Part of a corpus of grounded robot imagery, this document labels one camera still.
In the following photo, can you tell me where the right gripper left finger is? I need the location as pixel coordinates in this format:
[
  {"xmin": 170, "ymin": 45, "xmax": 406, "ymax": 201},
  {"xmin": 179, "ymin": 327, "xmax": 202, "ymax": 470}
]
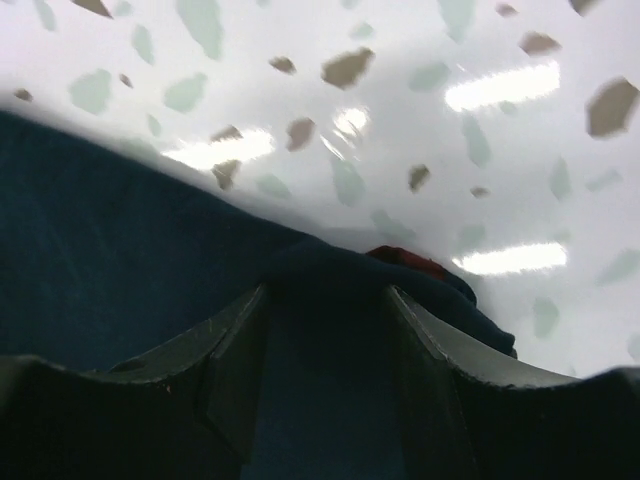
[{"xmin": 1, "ymin": 286, "xmax": 269, "ymax": 479}]

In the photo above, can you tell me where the navy basketball tank top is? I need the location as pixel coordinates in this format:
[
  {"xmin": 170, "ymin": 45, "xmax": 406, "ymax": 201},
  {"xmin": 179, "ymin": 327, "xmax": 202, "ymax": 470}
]
[{"xmin": 1, "ymin": 112, "xmax": 515, "ymax": 479}]

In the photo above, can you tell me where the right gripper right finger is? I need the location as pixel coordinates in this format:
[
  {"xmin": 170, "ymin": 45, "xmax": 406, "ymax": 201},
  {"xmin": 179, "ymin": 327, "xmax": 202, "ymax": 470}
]
[{"xmin": 385, "ymin": 287, "xmax": 639, "ymax": 479}]

